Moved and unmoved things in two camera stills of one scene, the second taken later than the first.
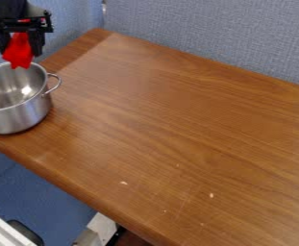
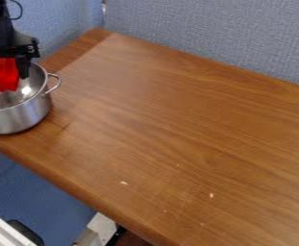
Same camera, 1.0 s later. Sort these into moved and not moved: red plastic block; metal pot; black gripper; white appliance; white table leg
Moved: red plastic block; black gripper
Not moved: white appliance; white table leg; metal pot
